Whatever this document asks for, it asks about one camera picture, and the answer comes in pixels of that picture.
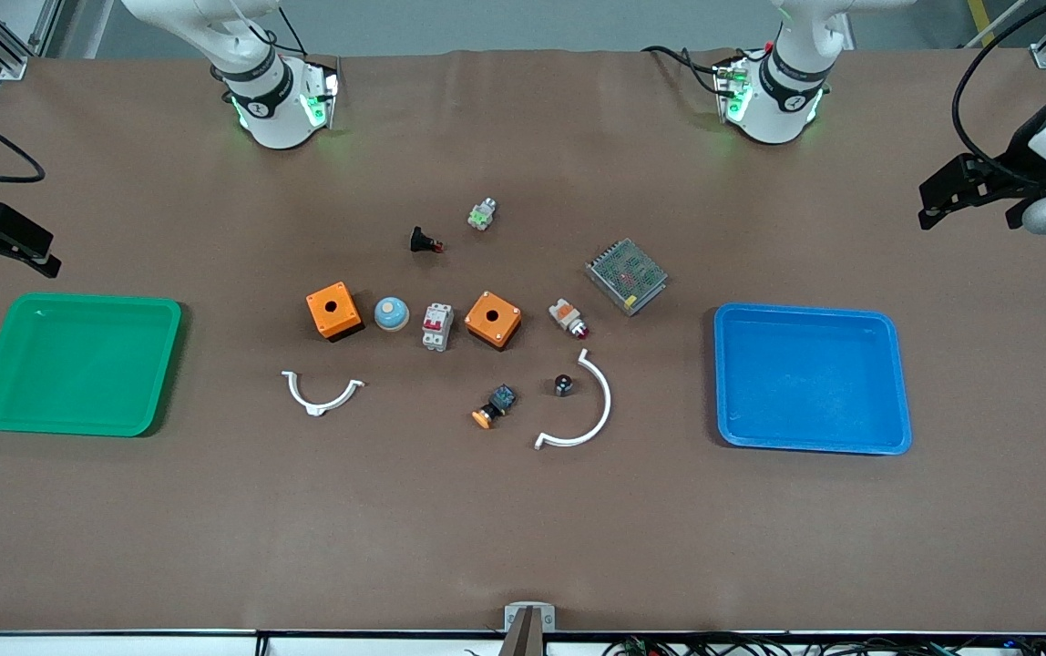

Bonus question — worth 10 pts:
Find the white red circuit breaker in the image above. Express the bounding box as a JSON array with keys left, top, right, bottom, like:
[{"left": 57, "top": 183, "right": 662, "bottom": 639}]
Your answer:
[{"left": 422, "top": 302, "right": 454, "bottom": 353}]

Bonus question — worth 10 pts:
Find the green plastic tray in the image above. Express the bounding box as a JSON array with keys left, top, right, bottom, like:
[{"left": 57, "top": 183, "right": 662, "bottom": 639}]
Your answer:
[{"left": 0, "top": 292, "right": 183, "bottom": 438}]

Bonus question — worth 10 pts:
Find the blue plastic tray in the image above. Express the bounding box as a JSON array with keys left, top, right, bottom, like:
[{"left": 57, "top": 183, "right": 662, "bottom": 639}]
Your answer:
[{"left": 713, "top": 302, "right": 913, "bottom": 456}]

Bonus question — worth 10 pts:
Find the small white pipe clamp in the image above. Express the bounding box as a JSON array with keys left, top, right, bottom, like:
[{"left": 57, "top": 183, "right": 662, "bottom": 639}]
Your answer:
[{"left": 282, "top": 369, "right": 366, "bottom": 418}]

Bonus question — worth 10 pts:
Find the metal mesh power supply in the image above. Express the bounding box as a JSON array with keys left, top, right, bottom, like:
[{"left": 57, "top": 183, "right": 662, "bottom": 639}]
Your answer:
[{"left": 585, "top": 239, "right": 669, "bottom": 317}]

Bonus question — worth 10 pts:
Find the red indicator lamp orange-white body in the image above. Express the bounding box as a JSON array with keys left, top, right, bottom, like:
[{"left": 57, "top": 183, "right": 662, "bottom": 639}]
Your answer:
[{"left": 549, "top": 297, "right": 590, "bottom": 340}]

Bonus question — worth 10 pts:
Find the large white pipe clamp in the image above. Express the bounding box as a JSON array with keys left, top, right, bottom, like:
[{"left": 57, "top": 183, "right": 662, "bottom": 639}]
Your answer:
[{"left": 534, "top": 348, "right": 613, "bottom": 451}]

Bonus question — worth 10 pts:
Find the orange mushroom push button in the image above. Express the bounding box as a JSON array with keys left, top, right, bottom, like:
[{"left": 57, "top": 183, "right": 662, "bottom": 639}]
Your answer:
[{"left": 472, "top": 384, "right": 518, "bottom": 430}]

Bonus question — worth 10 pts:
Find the brown table mat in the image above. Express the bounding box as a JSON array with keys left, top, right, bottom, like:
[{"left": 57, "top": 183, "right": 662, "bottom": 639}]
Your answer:
[{"left": 0, "top": 48, "right": 1046, "bottom": 635}]

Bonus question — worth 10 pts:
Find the long black arm cable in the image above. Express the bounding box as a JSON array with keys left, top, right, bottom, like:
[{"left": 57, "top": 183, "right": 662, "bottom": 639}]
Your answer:
[{"left": 953, "top": 0, "right": 1046, "bottom": 167}]

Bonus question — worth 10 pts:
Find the black base cable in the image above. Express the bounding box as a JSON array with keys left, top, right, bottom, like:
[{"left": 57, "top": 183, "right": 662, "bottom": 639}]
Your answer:
[{"left": 641, "top": 44, "right": 733, "bottom": 97}]

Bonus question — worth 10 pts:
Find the orange push-button enclosure box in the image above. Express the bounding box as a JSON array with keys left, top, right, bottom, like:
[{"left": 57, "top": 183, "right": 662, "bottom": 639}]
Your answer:
[
  {"left": 306, "top": 282, "right": 364, "bottom": 343},
  {"left": 464, "top": 291, "right": 523, "bottom": 352}
]

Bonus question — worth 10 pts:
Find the grey metal mount bracket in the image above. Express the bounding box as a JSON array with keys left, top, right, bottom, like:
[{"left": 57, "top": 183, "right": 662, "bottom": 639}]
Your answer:
[{"left": 499, "top": 601, "right": 557, "bottom": 656}]

